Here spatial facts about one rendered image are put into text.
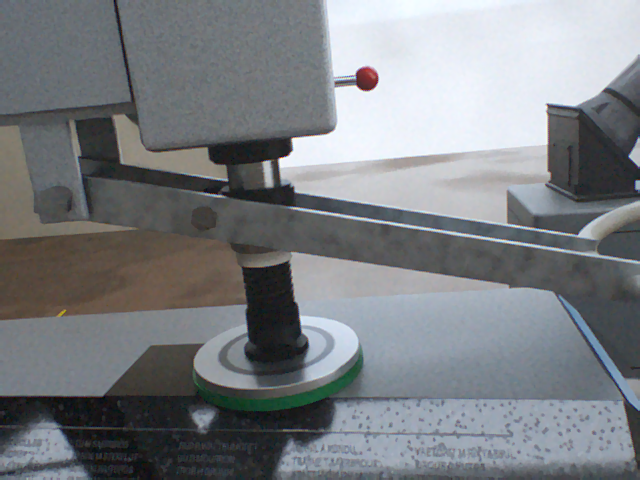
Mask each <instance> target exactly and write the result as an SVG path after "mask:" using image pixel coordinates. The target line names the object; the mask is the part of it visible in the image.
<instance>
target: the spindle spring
mask: <svg viewBox="0 0 640 480"><path fill-rule="evenodd" d="M241 267H242V269H243V270H242V275H243V277H244V278H243V282H244V283H245V284H244V289H245V290H246V291H245V295H246V302H247V305H246V306H247V309H248V310H250V311H253V312H260V313H262V312H272V311H277V310H281V309H283V308H286V307H288V306H289V305H291V304H296V302H295V295H294V288H293V286H294V284H293V281H292V280H293V275H292V274H291V273H292V268H291V262H290V260H288V261H286V262H283V263H280V264H276V265H272V266H264V267H245V266H241ZM279 267H280V268H279ZM276 268H278V269H276ZM272 269H276V270H272ZM266 270H272V271H267V272H259V273H253V272H257V271H266ZM250 271H251V272H250ZM281 273H282V274H281ZM278 274H281V275H278ZM275 275H278V276H275ZM270 276H275V277H270ZM268 277H270V279H265V278H268ZM250 279H252V280H250ZM254 279H265V280H254ZM281 281H283V282H281ZM279 282H281V283H279ZM276 283H278V284H276ZM270 284H276V285H272V286H265V285H270ZM255 286H265V287H255ZM281 288H283V289H281ZM278 289H281V290H278ZM275 290H278V291H275ZM269 291H275V292H269ZM252 292H253V293H252ZM262 292H269V293H262ZM256 293H261V294H256ZM281 295H283V296H281ZM278 296H281V297H278ZM275 297H278V298H275ZM269 298H274V299H269ZM256 299H269V300H256ZM284 301H285V302H284ZM281 302H283V303H281ZM278 303H280V304H278ZM274 304H277V305H274ZM267 305H273V306H267ZM256 306H266V307H256Z"/></svg>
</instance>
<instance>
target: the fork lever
mask: <svg viewBox="0 0 640 480"><path fill-rule="evenodd" d="M77 159H78V165H79V170H80V175H81V180H82V185H83V190H84V195H86V200H87V204H88V209H89V215H90V216H89V218H88V219H87V220H85V221H90V222H96V223H103V224H110V225H116V226H124V227H130V228H137V229H143V230H150V231H157V232H164V233H171V234H177V235H184V236H190V237H197V238H204V239H210V240H218V241H224V242H231V243H237V244H244V245H251V246H257V247H264V248H270V249H278V250H284V251H291V252H298V253H304V254H311V255H317V256H324V257H330V258H337V259H345V260H351V261H358V262H364V263H371V264H377V265H384V266H391V267H397V268H405V269H411V270H418V271H424V272H431V274H438V275H444V276H452V277H458V278H465V279H471V280H478V281H485V282H492V283H499V284H505V285H512V286H518V287H525V288H533V289H539V290H546V291H552V292H560V293H566V294H573V295H580V296H586V297H594V298H600V299H607V300H613V301H621V303H627V304H631V302H632V299H629V298H627V297H625V296H624V295H623V293H622V285H623V283H624V281H625V280H626V279H627V278H629V277H631V276H634V275H640V263H639V262H637V261H631V260H624V258H617V257H611V256H604V255H598V254H592V253H584V251H587V250H594V251H595V250H596V247H597V243H598V240H597V239H595V238H592V237H585V236H578V235H572V234H566V233H558V232H552V231H546V230H540V229H533V228H526V227H520V226H514V225H507V224H501V223H495V222H488V221H481V220H475V219H469V218H463V217H456V216H449V215H443V214H437V213H430V212H424V211H418V210H412V209H405V208H398V207H392V205H385V204H379V203H373V202H367V201H360V200H354V199H348V198H342V197H334V196H328V195H322V194H316V193H309V192H303V191H297V190H295V195H296V203H297V208H293V207H287V206H280V205H274V203H267V202H260V201H254V200H248V199H241V198H235V197H229V196H222V195H216V194H209V193H203V189H204V188H205V187H214V186H224V185H229V183H228V180H227V179H221V178H214V177H207V176H201V175H195V174H188V173H182V172H176V171H170V170H162V169H156V168H150V167H144V166H137V165H131V164H125V163H118V162H111V161H105V160H99V159H97V158H92V157H85V156H79V155H77ZM71 196H72V195H71V194H70V193H68V192H67V191H66V190H64V189H63V188H62V187H60V186H59V185H56V186H54V187H50V188H47V189H45V190H42V191H40V197H39V208H41V209H42V210H44V211H45V212H46V214H48V215H49V216H51V217H53V218H55V217H58V216H61V215H63V214H66V213H68V211H70V210H71Z"/></svg>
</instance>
